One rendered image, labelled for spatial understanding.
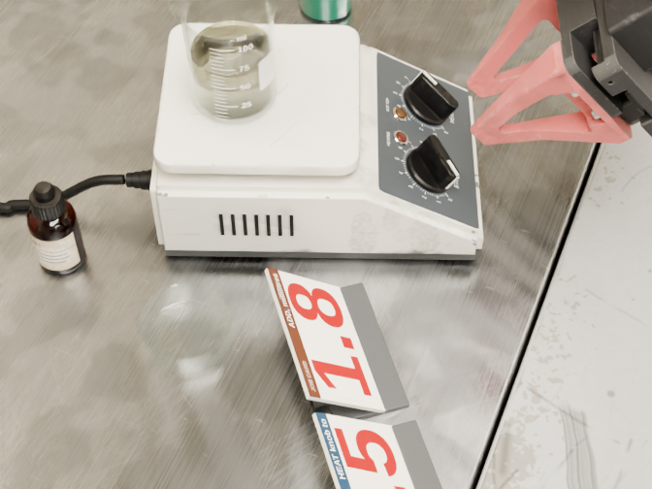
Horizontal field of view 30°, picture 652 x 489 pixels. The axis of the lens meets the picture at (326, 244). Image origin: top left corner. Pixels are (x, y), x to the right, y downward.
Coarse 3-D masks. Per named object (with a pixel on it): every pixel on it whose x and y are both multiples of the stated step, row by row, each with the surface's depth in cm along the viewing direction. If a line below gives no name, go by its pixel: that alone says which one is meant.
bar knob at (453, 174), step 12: (420, 144) 74; (432, 144) 73; (408, 156) 74; (420, 156) 74; (432, 156) 73; (444, 156) 73; (408, 168) 74; (420, 168) 74; (432, 168) 74; (444, 168) 73; (456, 168) 73; (420, 180) 73; (432, 180) 74; (444, 180) 73
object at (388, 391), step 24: (336, 288) 74; (360, 288) 75; (360, 312) 73; (288, 336) 68; (360, 336) 72; (384, 360) 71; (384, 384) 70; (336, 408) 69; (360, 408) 68; (384, 408) 69
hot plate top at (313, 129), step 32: (288, 32) 76; (320, 32) 76; (352, 32) 76; (288, 64) 74; (320, 64) 74; (352, 64) 75; (160, 96) 73; (192, 96) 73; (288, 96) 73; (320, 96) 73; (352, 96) 73; (160, 128) 71; (192, 128) 71; (224, 128) 71; (256, 128) 71; (288, 128) 71; (320, 128) 71; (352, 128) 71; (160, 160) 70; (192, 160) 70; (224, 160) 70; (256, 160) 70; (288, 160) 70; (320, 160) 70; (352, 160) 70
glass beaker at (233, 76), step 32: (192, 0) 68; (224, 0) 70; (256, 0) 69; (192, 32) 66; (224, 32) 65; (256, 32) 66; (192, 64) 69; (224, 64) 67; (256, 64) 68; (224, 96) 69; (256, 96) 70
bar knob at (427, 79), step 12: (420, 72) 77; (420, 84) 77; (432, 84) 76; (408, 96) 77; (420, 96) 77; (432, 96) 77; (444, 96) 77; (408, 108) 77; (420, 108) 77; (432, 108) 77; (444, 108) 77; (456, 108) 77; (432, 120) 77; (444, 120) 78
